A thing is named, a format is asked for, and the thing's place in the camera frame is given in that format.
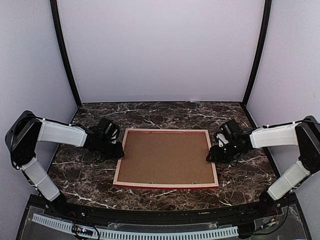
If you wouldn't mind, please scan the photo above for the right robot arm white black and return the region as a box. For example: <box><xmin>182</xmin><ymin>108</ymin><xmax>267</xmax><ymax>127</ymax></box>
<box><xmin>206</xmin><ymin>115</ymin><xmax>320</xmax><ymax>217</ymax></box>

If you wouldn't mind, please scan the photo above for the black front rail base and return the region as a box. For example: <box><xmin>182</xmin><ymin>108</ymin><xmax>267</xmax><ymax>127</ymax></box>
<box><xmin>16</xmin><ymin>193</ymin><xmax>311</xmax><ymax>240</ymax></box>

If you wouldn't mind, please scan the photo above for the white slotted cable duct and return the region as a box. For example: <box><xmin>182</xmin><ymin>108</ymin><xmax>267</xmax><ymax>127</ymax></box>
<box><xmin>31</xmin><ymin>213</ymin><xmax>239</xmax><ymax>240</ymax></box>

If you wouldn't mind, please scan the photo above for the brown cardboard backing board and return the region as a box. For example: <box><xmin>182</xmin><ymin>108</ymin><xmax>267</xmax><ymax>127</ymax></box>
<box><xmin>116</xmin><ymin>131</ymin><xmax>215</xmax><ymax>185</ymax></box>

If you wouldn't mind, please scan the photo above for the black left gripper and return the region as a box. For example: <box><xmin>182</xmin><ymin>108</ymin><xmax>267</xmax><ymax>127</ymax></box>
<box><xmin>97</xmin><ymin>138</ymin><xmax>125</xmax><ymax>159</ymax></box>

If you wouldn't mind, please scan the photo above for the red wooden picture frame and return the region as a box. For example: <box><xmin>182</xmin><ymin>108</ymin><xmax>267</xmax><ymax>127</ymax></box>
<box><xmin>112</xmin><ymin>128</ymin><xmax>220</xmax><ymax>191</ymax></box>

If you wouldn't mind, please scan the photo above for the black enclosure frame post left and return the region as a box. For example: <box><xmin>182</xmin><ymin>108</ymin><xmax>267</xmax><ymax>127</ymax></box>
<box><xmin>49</xmin><ymin>0</ymin><xmax>82</xmax><ymax>108</ymax></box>

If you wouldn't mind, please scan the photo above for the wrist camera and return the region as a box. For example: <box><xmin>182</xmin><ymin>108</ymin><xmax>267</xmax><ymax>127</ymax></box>
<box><xmin>96</xmin><ymin>117</ymin><xmax>120</xmax><ymax>139</ymax></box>
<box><xmin>219</xmin><ymin>119</ymin><xmax>244</xmax><ymax>141</ymax></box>

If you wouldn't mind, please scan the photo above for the black enclosure frame post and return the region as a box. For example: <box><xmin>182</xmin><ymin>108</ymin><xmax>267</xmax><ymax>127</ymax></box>
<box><xmin>242</xmin><ymin>0</ymin><xmax>272</xmax><ymax>107</ymax></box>
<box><xmin>49</xmin><ymin>0</ymin><xmax>82</xmax><ymax>108</ymax></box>

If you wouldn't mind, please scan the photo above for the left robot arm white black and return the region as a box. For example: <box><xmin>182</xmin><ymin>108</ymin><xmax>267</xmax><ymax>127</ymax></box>
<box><xmin>5</xmin><ymin>110</ymin><xmax>125</xmax><ymax>218</ymax></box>

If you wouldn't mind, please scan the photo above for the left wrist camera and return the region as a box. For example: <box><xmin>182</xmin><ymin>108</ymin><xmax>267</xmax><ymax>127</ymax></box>
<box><xmin>96</xmin><ymin>117</ymin><xmax>120</xmax><ymax>139</ymax></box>

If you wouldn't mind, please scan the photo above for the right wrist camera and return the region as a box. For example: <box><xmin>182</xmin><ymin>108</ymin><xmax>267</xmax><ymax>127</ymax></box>
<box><xmin>219</xmin><ymin>119</ymin><xmax>244</xmax><ymax>141</ymax></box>

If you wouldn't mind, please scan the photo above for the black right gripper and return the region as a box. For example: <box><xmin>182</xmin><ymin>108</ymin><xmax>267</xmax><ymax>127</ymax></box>
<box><xmin>206</xmin><ymin>139</ymin><xmax>243</xmax><ymax>163</ymax></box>

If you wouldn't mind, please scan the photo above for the black enclosure frame post right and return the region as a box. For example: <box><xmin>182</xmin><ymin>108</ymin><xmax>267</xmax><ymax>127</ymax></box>
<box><xmin>242</xmin><ymin>0</ymin><xmax>272</xmax><ymax>107</ymax></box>

